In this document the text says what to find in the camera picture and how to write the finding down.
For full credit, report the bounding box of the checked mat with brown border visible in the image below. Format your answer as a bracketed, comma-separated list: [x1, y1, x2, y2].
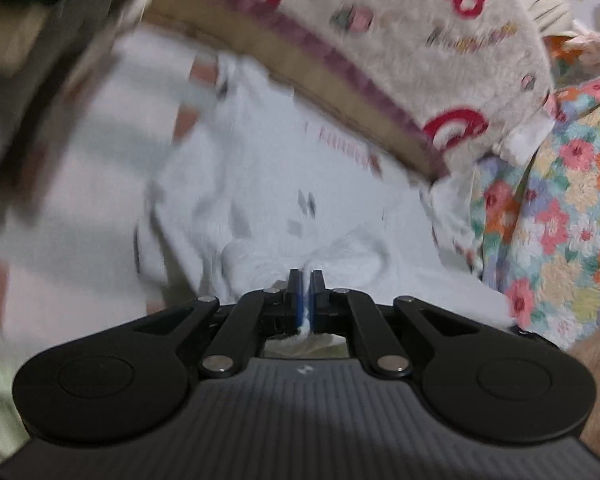
[0, 25, 221, 386]

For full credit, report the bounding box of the bear print quilted bedspread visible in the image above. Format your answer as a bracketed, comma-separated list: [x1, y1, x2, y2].
[170, 0, 556, 176]

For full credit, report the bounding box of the floral quilt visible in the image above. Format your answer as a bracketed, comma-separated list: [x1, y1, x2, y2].
[470, 72, 600, 351]

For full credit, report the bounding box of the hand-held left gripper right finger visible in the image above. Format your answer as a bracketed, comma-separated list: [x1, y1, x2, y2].
[306, 269, 481, 380]

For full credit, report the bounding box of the light grey printed shirt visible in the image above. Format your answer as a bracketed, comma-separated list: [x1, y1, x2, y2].
[135, 50, 516, 361]

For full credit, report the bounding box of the quilted bear pattern blanket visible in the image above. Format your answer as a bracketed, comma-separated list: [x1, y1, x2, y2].
[145, 0, 441, 181]

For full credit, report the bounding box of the beige folded garment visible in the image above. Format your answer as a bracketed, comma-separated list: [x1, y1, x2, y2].
[0, 2, 56, 76]

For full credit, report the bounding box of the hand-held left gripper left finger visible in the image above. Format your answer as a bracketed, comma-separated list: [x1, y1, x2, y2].
[132, 269, 303, 380]

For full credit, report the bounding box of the beige ruffled cloth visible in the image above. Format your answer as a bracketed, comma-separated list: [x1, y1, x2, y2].
[505, 0, 586, 41]

